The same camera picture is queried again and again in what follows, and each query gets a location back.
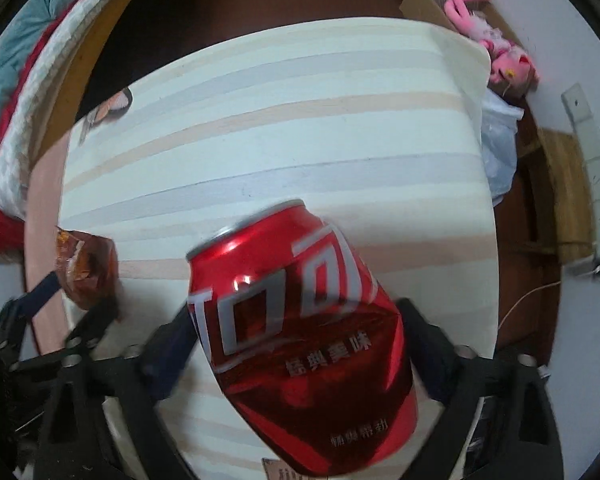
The brown paper card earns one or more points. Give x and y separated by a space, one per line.
275 470

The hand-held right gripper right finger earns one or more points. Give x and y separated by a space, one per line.
432 365

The brown snack wrapper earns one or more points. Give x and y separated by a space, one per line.
87 270

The red soda can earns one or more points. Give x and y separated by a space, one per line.
300 340

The white power strip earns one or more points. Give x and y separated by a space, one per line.
597 180

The white plastic bag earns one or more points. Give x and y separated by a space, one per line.
497 160

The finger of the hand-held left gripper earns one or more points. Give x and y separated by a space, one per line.
37 292
92 322

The teal blanket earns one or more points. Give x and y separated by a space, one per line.
15 50

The wooden stool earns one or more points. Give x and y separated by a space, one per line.
565 185

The brown cardboard box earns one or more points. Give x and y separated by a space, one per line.
425 5

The pink plush toy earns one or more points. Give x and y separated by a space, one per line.
510 67

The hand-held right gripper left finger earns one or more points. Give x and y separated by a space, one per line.
172 360

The striped tablecloth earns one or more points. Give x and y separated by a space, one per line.
280 135

